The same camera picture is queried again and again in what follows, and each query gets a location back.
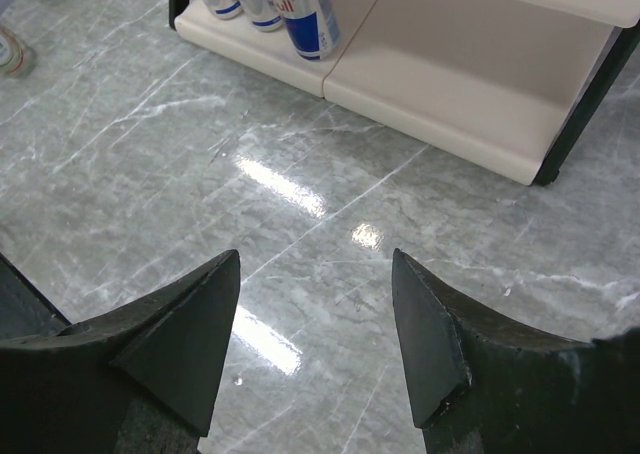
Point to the blue energy drink can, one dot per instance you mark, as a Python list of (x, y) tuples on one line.
[(312, 26)]

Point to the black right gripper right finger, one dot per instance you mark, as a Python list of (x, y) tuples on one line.
[(481, 382)]

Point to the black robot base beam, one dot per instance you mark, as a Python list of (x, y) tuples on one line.
[(24, 309)]

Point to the clear glass bottle front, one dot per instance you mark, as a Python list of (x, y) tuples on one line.
[(17, 58)]

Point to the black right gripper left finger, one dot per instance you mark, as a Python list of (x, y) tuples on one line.
[(142, 378)]

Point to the silver energy drink can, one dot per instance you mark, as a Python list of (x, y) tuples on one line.
[(262, 14)]

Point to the beige three-tier shelf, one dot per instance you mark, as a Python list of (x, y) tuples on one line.
[(509, 85)]

